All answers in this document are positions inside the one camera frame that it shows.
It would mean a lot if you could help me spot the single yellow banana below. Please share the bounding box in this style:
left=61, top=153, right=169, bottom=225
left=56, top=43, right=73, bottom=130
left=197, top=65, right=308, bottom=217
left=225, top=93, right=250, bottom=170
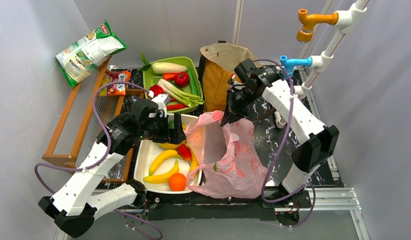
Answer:
left=143, top=160, right=180, bottom=184
left=148, top=149, right=182, bottom=176

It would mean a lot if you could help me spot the pink plastic grocery bag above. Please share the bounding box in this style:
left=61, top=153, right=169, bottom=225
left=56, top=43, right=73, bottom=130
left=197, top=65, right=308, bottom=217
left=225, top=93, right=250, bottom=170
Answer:
left=185, top=110, right=268, bottom=199

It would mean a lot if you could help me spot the red tomato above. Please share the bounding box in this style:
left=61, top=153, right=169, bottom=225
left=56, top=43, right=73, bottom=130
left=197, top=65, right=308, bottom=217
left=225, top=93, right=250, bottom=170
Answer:
left=173, top=72, right=190, bottom=88

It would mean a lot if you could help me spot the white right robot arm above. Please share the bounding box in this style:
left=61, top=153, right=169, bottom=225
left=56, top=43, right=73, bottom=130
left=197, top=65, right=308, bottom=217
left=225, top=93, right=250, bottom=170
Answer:
left=220, top=58, right=340, bottom=203

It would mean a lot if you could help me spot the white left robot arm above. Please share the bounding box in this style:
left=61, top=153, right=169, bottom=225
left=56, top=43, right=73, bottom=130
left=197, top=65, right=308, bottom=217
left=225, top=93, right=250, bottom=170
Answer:
left=38, top=98, right=186, bottom=238

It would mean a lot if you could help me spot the yellow banana by bag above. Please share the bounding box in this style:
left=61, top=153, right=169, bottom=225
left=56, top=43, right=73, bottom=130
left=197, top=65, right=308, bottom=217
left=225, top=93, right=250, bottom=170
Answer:
left=188, top=146, right=199, bottom=179

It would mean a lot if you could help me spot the brown paper bag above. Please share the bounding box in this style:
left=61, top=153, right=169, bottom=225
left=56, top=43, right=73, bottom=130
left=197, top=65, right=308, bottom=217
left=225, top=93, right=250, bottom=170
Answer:
left=197, top=41, right=256, bottom=112

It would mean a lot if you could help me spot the orange candy bag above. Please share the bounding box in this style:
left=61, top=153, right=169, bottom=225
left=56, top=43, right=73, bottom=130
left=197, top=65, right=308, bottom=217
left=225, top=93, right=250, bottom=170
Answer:
left=98, top=70, right=132, bottom=97

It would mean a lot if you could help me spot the green chips bag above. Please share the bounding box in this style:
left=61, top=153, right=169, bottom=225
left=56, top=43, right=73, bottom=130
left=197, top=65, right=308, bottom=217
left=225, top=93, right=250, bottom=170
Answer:
left=55, top=21, right=128, bottom=88

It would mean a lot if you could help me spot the yellow banana bunch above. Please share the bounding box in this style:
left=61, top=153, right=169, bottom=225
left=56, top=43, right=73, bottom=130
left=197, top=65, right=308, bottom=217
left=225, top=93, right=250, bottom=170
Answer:
left=157, top=121, right=187, bottom=150

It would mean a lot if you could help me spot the red chili pepper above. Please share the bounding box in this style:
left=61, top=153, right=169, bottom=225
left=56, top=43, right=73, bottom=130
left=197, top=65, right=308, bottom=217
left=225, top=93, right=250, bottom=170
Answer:
left=166, top=103, right=188, bottom=111

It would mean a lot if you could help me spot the red apple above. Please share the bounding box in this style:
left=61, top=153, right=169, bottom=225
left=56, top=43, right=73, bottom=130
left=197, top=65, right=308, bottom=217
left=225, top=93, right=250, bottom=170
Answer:
left=149, top=84, right=165, bottom=98

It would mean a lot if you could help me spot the white fruit tray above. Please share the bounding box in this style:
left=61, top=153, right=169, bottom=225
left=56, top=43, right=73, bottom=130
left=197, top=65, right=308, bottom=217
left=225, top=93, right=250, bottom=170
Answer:
left=133, top=113, right=203, bottom=195

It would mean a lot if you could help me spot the green white leek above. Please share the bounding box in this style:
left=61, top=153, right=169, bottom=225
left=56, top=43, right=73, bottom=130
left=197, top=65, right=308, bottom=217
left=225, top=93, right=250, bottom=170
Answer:
left=157, top=79, right=205, bottom=107

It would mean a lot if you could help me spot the orange fruit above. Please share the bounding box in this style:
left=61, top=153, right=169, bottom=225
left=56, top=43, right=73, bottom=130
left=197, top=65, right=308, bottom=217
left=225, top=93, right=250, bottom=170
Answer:
left=168, top=173, right=187, bottom=192

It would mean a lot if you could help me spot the green cucumber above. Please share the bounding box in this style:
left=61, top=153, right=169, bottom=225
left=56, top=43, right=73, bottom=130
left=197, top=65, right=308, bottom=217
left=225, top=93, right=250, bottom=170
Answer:
left=187, top=68, right=198, bottom=96

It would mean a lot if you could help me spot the orange carrot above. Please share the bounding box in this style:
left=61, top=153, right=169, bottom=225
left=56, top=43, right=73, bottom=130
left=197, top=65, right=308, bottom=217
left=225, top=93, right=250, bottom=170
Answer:
left=153, top=73, right=177, bottom=83

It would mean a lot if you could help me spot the green vegetable tray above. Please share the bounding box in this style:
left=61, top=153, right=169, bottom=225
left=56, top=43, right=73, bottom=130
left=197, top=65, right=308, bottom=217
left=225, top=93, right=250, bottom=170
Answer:
left=143, top=56, right=205, bottom=114

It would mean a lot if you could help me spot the white radish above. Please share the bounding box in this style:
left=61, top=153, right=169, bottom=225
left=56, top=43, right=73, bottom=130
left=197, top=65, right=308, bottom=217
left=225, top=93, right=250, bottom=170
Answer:
left=151, top=62, right=188, bottom=74

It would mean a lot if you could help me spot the blue faucet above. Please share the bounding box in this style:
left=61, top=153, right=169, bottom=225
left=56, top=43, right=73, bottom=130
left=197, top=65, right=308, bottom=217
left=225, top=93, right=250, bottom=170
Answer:
left=279, top=55, right=313, bottom=79

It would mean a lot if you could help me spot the wooden rack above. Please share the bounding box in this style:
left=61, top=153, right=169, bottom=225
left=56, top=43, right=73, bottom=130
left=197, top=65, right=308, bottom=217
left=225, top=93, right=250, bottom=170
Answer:
left=42, top=58, right=145, bottom=184

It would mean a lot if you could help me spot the orange faucet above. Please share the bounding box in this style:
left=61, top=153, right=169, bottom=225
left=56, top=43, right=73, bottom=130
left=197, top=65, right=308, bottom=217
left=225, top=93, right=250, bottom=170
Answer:
left=296, top=8, right=339, bottom=43

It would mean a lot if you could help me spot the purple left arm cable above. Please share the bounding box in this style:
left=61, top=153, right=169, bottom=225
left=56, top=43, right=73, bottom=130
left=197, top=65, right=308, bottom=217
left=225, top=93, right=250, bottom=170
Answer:
left=34, top=81, right=164, bottom=240

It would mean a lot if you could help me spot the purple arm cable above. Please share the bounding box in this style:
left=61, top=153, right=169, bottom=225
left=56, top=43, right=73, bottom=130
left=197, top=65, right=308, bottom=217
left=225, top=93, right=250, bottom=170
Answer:
left=251, top=58, right=316, bottom=229
left=34, top=81, right=164, bottom=240

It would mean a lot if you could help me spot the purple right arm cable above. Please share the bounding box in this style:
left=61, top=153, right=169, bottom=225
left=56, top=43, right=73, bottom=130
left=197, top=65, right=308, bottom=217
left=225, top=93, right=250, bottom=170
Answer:
left=251, top=58, right=316, bottom=229

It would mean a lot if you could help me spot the white pipe frame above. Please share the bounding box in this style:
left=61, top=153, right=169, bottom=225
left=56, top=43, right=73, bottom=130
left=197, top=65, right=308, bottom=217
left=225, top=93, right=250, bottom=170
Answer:
left=273, top=0, right=370, bottom=129

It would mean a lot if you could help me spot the aluminium base frame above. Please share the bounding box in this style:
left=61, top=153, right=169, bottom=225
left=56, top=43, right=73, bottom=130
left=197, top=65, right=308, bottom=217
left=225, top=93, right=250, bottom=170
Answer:
left=54, top=71, right=370, bottom=240

